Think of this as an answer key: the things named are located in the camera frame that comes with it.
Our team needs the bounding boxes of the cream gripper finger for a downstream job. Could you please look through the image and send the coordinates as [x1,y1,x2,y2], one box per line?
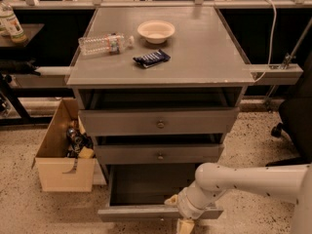
[176,218,195,234]
[164,194,178,207]

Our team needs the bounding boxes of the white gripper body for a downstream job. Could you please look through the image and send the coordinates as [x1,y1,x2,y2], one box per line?
[177,187,209,219]

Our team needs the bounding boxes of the grey bottom drawer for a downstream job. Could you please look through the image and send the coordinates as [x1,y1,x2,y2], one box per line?
[97,162,224,223]

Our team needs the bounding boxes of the grey drawer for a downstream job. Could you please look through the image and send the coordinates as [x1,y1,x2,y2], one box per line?
[95,134,224,165]
[97,162,224,223]
[78,91,241,137]

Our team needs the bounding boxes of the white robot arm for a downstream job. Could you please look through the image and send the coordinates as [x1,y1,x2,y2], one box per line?
[165,163,312,234]

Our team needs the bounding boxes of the grey middle drawer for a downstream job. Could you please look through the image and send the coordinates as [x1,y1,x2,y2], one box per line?
[95,134,224,165]

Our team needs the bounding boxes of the grey top drawer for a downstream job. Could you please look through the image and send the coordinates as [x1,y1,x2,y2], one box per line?
[78,91,241,137]

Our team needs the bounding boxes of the grey drawer cabinet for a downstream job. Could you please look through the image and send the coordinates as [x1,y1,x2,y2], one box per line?
[65,6,256,183]

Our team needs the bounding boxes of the yellow sponge in box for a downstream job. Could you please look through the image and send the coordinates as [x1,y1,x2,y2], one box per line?
[78,146,95,159]

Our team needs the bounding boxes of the cans in cardboard box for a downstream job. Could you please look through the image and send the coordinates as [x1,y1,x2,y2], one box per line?
[66,120,94,158]

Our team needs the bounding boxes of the cardboard box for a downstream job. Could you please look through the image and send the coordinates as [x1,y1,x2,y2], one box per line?
[34,98,96,192]

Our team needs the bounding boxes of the black office chair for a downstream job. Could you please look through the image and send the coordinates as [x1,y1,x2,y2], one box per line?
[267,51,312,167]

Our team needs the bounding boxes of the dark blue snack packet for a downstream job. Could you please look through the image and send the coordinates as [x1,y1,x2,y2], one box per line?
[134,49,171,68]

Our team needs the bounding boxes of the clear plastic water bottle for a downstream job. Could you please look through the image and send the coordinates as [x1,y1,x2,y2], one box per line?
[78,33,135,56]

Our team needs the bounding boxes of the dark side table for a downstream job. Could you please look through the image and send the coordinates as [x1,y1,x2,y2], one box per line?
[0,23,50,126]

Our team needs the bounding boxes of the white spray bottle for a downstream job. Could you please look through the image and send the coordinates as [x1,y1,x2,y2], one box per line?
[0,0,27,44]

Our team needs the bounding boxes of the white cable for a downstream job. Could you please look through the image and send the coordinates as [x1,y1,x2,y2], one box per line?
[253,0,278,84]

